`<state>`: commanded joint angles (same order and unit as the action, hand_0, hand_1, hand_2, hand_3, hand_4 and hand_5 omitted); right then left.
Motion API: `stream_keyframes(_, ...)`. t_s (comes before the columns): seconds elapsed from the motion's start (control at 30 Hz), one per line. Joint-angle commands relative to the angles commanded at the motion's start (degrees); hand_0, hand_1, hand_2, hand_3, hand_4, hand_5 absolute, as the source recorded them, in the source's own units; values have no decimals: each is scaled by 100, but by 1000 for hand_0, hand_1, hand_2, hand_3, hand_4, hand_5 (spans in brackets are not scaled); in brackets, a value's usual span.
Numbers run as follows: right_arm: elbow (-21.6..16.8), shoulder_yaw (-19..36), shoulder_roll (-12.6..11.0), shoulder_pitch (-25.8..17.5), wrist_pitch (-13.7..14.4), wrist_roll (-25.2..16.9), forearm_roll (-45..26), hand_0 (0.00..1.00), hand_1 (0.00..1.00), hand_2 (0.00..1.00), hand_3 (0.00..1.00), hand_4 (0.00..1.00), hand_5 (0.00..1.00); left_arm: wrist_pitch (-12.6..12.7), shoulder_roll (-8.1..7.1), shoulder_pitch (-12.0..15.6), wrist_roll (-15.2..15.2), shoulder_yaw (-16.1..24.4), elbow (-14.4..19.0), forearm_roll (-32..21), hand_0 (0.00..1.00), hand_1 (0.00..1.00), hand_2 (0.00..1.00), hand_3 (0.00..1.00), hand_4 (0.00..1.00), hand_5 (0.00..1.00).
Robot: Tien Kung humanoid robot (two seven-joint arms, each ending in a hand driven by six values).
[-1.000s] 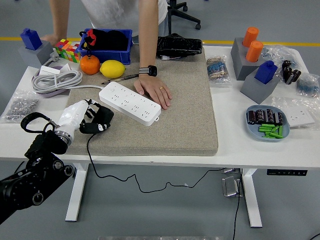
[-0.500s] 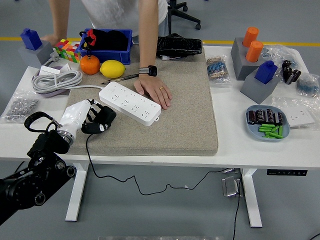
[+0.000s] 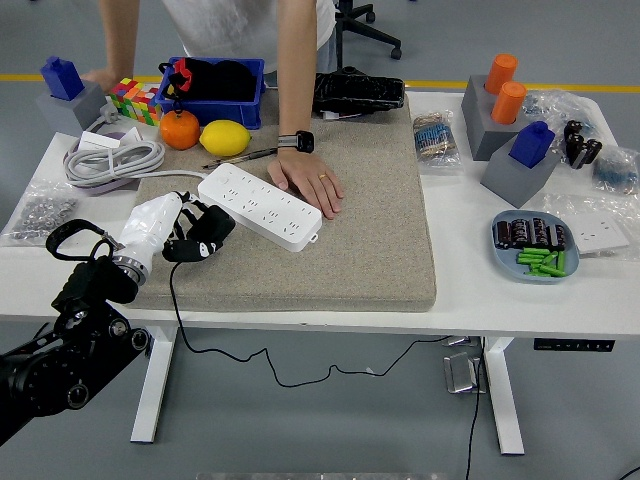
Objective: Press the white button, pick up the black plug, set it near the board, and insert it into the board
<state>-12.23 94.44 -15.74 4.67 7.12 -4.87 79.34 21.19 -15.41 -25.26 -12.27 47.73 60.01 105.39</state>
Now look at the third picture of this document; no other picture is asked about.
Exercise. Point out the person's left hand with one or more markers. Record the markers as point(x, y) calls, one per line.
point(305, 175)

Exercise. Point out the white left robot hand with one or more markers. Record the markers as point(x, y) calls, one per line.
point(147, 225)

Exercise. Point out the person's right hand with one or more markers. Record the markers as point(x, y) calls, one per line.
point(100, 77)

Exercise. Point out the white power strip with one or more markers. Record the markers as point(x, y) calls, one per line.
point(270, 210)

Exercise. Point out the black plug adapter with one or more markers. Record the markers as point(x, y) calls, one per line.
point(215, 225)

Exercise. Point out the person's left forearm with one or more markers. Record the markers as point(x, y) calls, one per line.
point(297, 75)

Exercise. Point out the person's right forearm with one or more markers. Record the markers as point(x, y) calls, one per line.
point(120, 35)

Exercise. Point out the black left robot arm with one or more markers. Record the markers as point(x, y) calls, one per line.
point(40, 375)

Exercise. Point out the black smartwatch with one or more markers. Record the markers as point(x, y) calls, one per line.
point(303, 141)

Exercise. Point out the blue bottle-shaped block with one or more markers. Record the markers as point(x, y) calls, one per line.
point(62, 80)
point(531, 145)

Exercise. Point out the colourful puzzle cube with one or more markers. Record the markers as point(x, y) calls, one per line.
point(135, 100)

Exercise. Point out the lavender plate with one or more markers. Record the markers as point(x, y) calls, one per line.
point(115, 186)

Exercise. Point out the black silver pen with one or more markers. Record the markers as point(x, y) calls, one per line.
point(255, 154)

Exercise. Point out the small white connector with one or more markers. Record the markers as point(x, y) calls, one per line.
point(332, 115)

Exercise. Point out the white card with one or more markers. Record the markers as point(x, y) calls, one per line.
point(131, 136)

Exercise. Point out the grey-brown mat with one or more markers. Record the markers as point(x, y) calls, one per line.
point(350, 240)

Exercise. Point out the yellow lemon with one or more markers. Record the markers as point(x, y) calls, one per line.
point(225, 137)

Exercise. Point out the orange fruit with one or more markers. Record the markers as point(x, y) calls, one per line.
point(180, 131)

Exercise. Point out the black glossy tray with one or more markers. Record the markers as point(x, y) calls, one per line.
point(360, 92)

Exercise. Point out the blue plastic bin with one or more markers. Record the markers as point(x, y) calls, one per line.
point(225, 110)

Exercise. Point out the clear bag of screws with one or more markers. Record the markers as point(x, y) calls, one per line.
point(40, 215)

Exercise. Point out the black round cloth pouch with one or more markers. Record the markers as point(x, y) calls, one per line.
point(230, 80)

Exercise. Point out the clear bag of resistors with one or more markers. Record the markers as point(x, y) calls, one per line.
point(435, 142)

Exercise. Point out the black office chair base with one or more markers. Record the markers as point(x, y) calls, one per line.
point(341, 45)

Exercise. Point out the white table leg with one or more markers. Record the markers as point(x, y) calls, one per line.
point(152, 395)
point(505, 400)

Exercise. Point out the grey two-hole block holder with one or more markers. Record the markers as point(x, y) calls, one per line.
point(480, 125)

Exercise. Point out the dark brown capacitor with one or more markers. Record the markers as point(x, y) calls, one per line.
point(521, 232)
point(503, 234)
point(540, 231)
point(558, 236)

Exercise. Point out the orange cylinder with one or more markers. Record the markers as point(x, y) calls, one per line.
point(501, 72)
point(509, 102)

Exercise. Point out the blue-grey plate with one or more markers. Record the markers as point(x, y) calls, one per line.
point(505, 262)

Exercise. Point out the small silver floor plate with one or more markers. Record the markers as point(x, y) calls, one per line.
point(459, 341)

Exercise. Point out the green cylinder cell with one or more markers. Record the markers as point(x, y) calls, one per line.
point(535, 250)
point(561, 262)
point(550, 260)
point(530, 257)
point(552, 271)

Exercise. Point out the silver metal floor box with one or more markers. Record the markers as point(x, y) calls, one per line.
point(462, 372)

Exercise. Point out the clear bag blue parts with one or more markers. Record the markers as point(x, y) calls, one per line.
point(550, 107)

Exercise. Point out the clear crinkled plastic bag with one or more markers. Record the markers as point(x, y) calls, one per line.
point(565, 205)

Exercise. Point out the black capacitor cluster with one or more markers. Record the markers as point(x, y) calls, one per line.
point(582, 145)

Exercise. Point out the small bag blue resistors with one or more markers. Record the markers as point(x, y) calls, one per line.
point(617, 172)

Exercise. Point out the black table control panel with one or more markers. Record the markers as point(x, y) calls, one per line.
point(575, 345)

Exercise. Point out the white wall socket panel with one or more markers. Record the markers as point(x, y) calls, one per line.
point(600, 234)

